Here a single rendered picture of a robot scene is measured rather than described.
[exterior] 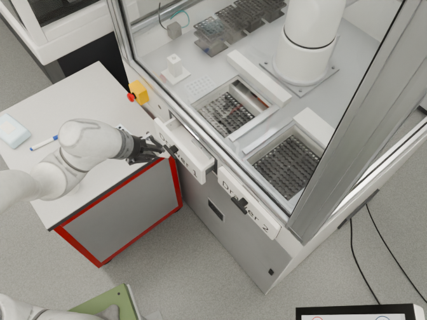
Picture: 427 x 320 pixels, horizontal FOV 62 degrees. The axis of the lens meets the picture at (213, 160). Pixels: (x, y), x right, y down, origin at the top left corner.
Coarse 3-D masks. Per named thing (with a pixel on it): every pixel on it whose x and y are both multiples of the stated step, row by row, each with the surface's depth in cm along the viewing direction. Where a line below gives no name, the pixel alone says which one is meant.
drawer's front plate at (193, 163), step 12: (156, 120) 132; (156, 132) 139; (168, 132) 129; (168, 144) 135; (180, 144) 127; (180, 156) 131; (192, 156) 124; (192, 168) 128; (204, 168) 122; (204, 180) 128
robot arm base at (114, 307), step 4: (108, 308) 109; (112, 308) 109; (116, 308) 109; (100, 312) 108; (104, 312) 108; (108, 312) 108; (112, 312) 108; (116, 312) 108; (100, 316) 107; (104, 316) 107; (108, 316) 107; (112, 316) 107; (116, 316) 107
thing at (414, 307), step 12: (300, 312) 94; (312, 312) 92; (324, 312) 89; (336, 312) 87; (348, 312) 84; (360, 312) 82; (372, 312) 80; (384, 312) 78; (396, 312) 76; (408, 312) 75; (420, 312) 75
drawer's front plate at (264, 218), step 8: (224, 168) 122; (224, 176) 121; (232, 176) 120; (224, 184) 126; (232, 184) 120; (240, 184) 119; (232, 192) 125; (240, 192) 118; (248, 200) 116; (248, 208) 121; (256, 208) 115; (256, 216) 119; (264, 216) 113; (264, 224) 117; (272, 224) 112; (272, 232) 116
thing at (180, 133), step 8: (176, 120) 138; (168, 128) 138; (176, 128) 141; (184, 128) 141; (176, 136) 139; (184, 136) 139; (192, 136) 139; (184, 144) 137; (192, 144) 137; (200, 144) 137; (192, 152) 136; (200, 152) 136; (208, 152) 136; (200, 160) 134; (208, 160) 134; (208, 168) 128
